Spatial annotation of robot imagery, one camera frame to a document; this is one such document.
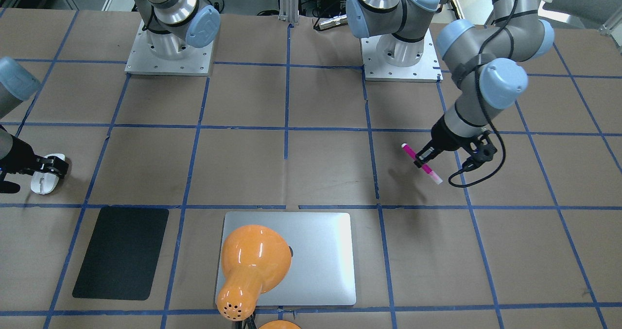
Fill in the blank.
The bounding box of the silver laptop notebook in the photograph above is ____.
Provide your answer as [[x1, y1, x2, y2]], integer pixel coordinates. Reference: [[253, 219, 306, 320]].
[[223, 211, 356, 307]]

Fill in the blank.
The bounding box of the silver cylinder connector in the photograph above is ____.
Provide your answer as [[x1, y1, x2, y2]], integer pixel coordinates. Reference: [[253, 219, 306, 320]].
[[313, 15, 348, 32]]

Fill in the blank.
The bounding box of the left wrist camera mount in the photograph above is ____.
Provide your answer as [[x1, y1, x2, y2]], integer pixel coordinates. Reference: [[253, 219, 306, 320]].
[[462, 129, 497, 172]]

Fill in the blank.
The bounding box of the black mousepad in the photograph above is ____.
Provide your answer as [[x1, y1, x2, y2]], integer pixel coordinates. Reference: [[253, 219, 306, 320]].
[[72, 207, 170, 301]]

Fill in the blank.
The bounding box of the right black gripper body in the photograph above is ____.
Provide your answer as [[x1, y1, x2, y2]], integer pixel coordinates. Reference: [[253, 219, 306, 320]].
[[0, 135, 43, 175]]

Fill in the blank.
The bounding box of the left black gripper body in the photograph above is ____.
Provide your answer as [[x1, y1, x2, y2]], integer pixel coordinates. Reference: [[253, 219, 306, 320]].
[[430, 116, 469, 151]]

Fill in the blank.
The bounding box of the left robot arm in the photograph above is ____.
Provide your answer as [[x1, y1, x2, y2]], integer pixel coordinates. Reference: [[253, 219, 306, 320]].
[[346, 0, 554, 167]]

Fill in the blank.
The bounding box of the pink marker pen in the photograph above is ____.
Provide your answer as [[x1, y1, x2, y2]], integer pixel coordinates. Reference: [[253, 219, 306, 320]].
[[401, 143, 443, 185]]

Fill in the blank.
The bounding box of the orange desk lamp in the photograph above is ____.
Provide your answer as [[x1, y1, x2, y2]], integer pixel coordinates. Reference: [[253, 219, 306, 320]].
[[215, 225, 294, 329]]

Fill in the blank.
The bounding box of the white computer mouse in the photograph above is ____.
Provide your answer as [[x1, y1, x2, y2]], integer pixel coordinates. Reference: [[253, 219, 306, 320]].
[[30, 153, 69, 195]]

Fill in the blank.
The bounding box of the aluminium frame post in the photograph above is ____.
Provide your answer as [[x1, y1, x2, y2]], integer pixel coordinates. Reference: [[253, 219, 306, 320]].
[[277, 0, 299, 26]]

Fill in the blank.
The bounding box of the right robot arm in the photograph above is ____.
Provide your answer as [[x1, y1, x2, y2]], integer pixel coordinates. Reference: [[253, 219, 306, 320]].
[[0, 0, 221, 194]]

